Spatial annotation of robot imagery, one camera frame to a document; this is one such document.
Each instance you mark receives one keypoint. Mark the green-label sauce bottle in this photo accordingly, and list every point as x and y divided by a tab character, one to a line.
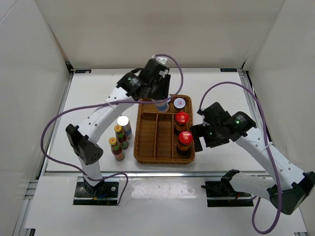
121	136
116	149

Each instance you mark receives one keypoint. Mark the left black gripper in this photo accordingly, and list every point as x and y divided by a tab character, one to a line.
164	81

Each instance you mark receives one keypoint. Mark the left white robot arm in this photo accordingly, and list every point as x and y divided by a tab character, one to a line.
84	137

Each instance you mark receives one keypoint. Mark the silver-top blue can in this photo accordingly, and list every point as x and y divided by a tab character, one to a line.
124	122
162	106

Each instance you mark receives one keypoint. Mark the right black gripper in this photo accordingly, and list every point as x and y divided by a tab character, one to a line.
199	131

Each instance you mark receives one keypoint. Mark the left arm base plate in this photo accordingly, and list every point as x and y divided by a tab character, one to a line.
103	194

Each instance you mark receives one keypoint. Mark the wicker divided basket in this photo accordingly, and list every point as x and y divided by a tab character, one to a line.
155	138

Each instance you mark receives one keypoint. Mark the white-lid jar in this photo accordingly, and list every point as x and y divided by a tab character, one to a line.
179	105

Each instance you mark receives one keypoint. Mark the red-lid sauce jar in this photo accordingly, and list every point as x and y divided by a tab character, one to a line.
185	140
181	122

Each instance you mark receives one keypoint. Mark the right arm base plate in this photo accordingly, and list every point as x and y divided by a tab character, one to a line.
219	196

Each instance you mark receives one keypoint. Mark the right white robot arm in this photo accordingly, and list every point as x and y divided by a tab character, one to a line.
288	187

